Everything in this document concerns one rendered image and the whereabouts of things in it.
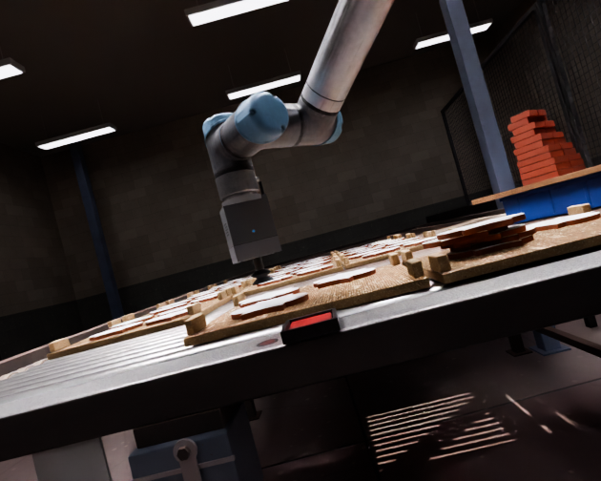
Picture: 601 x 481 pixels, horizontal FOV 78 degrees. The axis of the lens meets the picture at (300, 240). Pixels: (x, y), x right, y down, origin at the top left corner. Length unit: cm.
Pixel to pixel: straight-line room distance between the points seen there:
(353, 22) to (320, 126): 17
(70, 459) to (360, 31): 73
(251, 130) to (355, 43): 20
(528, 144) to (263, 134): 123
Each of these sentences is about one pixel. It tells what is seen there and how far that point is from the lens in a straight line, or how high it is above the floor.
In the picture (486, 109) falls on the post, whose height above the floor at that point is 159.
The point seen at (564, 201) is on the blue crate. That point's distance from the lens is 143.
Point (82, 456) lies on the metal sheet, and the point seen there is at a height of 83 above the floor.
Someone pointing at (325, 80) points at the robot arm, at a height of 128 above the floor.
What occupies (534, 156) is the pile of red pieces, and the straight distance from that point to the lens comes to 165.
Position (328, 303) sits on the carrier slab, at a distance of 60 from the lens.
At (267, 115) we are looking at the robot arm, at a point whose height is 124.
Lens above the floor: 103
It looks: 2 degrees up
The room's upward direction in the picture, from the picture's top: 15 degrees counter-clockwise
